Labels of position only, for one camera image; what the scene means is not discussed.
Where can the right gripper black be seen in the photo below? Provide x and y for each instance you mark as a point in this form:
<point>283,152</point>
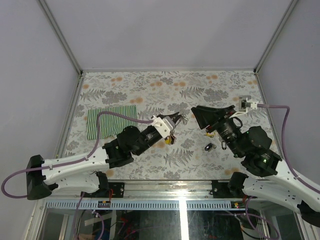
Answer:
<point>213,117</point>

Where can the large metal keyring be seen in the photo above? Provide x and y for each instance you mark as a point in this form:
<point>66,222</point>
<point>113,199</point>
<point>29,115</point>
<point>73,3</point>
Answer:
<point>183,118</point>

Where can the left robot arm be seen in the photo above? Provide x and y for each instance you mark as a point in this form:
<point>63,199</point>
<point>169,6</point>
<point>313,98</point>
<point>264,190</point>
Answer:
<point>85,173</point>

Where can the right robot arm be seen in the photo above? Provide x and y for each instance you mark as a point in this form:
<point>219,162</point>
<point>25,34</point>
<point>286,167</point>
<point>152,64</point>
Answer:
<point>273,178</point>

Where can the key with yellow white tag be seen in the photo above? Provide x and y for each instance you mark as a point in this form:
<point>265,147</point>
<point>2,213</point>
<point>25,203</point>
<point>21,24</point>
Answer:
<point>210,135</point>

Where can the black car key fob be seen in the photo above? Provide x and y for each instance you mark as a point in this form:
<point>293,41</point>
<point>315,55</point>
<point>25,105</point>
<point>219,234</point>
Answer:
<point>209,147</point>

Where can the key with black tag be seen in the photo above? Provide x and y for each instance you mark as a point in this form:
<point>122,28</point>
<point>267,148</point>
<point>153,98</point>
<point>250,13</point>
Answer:
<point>223,145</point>

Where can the floral table mat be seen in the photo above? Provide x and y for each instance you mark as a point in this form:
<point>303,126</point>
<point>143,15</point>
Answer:
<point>165,92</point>

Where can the green striped cloth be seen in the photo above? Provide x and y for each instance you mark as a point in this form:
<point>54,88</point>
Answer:
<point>110,125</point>

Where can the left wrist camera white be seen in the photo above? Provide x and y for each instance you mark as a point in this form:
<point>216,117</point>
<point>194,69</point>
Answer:
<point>164,126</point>

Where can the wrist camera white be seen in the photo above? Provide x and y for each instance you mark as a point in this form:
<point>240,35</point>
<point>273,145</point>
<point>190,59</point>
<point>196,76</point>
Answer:
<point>245,105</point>
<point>164,126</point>

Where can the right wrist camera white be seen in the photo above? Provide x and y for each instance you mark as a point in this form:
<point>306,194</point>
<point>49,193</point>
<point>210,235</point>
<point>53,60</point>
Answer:
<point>245,105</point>

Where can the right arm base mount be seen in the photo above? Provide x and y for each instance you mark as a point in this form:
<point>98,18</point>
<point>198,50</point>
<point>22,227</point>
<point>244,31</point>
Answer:
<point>220,190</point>

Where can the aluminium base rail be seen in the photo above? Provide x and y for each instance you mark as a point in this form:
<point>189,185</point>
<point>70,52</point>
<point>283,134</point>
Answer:
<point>133,190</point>

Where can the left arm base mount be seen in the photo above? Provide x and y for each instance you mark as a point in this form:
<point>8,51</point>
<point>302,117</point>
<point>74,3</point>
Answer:
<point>116,190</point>

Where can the slotted cable duct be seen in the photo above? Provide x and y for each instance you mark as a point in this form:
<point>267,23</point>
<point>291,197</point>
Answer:
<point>139,204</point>

